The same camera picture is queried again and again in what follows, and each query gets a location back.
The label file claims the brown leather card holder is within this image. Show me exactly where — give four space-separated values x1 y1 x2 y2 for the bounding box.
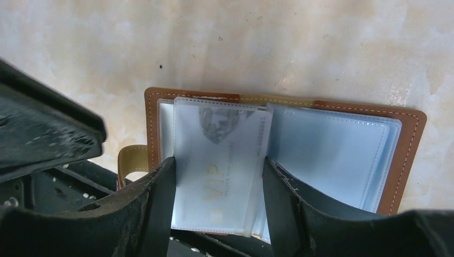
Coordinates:
117 87 427 241

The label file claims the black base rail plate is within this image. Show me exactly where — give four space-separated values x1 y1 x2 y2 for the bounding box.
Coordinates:
1 161 273 256

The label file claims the white VIP credit card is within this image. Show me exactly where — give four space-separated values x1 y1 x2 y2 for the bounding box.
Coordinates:
172 97 273 237

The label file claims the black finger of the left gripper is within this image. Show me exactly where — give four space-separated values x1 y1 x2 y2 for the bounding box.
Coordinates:
1 60 107 182

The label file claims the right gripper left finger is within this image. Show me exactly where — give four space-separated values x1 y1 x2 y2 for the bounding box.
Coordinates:
1 157 176 256

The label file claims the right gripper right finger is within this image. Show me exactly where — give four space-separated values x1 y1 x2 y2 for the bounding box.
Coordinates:
263 158 453 256

